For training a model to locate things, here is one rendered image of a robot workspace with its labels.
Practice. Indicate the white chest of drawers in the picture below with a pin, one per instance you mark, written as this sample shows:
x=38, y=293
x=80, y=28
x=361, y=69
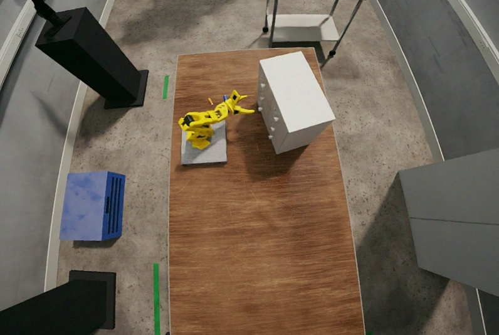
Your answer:
x=302, y=104

